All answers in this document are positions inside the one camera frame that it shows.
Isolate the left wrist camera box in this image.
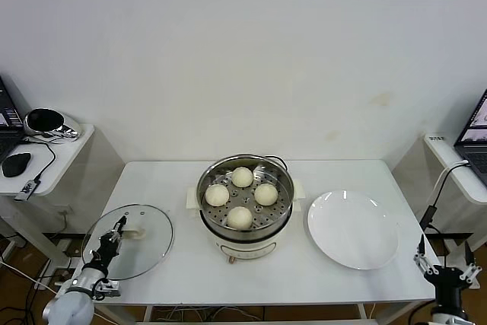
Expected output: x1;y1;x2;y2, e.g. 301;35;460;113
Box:
93;279;122;298

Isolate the white round plate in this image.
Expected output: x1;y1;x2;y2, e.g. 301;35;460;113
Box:
307;189;400;271

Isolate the white steamed baozi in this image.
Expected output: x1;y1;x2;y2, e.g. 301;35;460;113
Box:
227;206;253;231
205;183;231;207
253;183;279;206
231;166;253;188

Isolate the laptop charger cable with adapter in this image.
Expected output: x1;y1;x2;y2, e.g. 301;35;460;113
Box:
418;159;473;234

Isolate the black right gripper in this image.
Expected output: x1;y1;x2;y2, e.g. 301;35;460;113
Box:
413;234;481;314

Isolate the thin black hub cable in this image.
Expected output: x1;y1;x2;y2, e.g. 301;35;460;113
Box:
21;138;57;183

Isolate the stainless steel steamer basket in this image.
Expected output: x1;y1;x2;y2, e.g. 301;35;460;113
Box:
196;153;295;241

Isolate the open black laptop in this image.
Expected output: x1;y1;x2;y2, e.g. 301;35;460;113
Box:
0;75;27;164

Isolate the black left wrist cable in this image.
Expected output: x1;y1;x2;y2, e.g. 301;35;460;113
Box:
89;275;107;300

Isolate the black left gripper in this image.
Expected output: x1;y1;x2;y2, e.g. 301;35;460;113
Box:
90;215;129;269

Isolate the white cable bundle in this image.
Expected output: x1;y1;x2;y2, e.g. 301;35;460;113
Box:
151;305;267;322

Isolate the white side desk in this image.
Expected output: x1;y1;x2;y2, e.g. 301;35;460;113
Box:
391;132;487;290
0;123;126;265

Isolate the black computer mouse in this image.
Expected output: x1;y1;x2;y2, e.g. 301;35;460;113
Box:
2;151;33;178

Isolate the white floor cable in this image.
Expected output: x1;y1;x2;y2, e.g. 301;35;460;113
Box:
0;258;60;294

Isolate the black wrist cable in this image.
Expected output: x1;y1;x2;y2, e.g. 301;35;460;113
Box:
89;275;107;300
409;300;434;325

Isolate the chrome silver helmet-shaped device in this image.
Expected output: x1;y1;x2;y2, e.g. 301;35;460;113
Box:
23;107;83;145

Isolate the glass lid with cream handle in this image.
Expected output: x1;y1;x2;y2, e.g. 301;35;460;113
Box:
81;204;175;281

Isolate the open grey laptop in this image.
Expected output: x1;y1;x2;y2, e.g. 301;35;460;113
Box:
454;88;487;185

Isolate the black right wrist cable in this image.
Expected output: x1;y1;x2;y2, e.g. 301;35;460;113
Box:
409;300;434;325

